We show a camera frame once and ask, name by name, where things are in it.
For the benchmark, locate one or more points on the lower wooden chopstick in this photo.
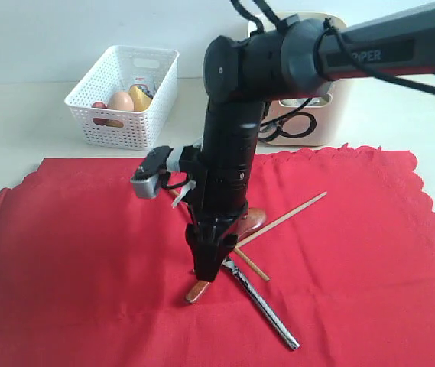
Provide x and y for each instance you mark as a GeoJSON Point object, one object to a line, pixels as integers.
{"type": "Point", "coordinates": [249, 224]}

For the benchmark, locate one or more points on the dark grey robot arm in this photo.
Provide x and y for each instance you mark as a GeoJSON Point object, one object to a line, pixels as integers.
{"type": "Point", "coordinates": [298, 59]}

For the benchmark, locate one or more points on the beige egg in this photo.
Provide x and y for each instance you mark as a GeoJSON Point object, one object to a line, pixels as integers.
{"type": "Point", "coordinates": [121, 101]}

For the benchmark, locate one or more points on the red table cloth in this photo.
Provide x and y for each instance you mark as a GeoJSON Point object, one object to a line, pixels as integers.
{"type": "Point", "coordinates": [90, 275]}

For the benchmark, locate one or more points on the red sausage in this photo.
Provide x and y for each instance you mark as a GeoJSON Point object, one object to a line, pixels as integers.
{"type": "Point", "coordinates": [97, 120]}

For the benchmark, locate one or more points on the brown wooden spoon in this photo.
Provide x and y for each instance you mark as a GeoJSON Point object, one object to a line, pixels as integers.
{"type": "Point", "coordinates": [196, 292]}

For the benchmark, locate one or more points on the upper wooden chopstick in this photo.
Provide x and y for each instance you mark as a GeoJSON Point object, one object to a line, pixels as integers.
{"type": "Point", "coordinates": [280, 220]}

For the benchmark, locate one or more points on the cream plastic bin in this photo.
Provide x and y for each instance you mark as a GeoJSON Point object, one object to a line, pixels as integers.
{"type": "Point", "coordinates": [327, 110]}

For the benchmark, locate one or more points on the steel table knife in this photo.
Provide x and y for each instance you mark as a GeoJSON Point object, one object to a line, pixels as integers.
{"type": "Point", "coordinates": [265, 309]}

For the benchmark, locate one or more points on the yellow lemon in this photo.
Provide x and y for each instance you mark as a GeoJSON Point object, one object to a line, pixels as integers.
{"type": "Point", "coordinates": [115, 124]}

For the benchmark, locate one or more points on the wooden chopstick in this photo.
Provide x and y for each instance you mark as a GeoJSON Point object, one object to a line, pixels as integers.
{"type": "Point", "coordinates": [280, 220]}
{"type": "Point", "coordinates": [249, 224]}

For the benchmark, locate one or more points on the white perforated plastic basket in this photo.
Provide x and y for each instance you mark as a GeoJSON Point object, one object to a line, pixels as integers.
{"type": "Point", "coordinates": [111, 73]}

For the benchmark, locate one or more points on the blue white milk carton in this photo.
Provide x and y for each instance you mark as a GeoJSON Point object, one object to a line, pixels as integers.
{"type": "Point", "coordinates": [145, 83]}

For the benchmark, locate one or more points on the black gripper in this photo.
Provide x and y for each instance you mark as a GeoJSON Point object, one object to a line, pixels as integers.
{"type": "Point", "coordinates": [230, 136]}

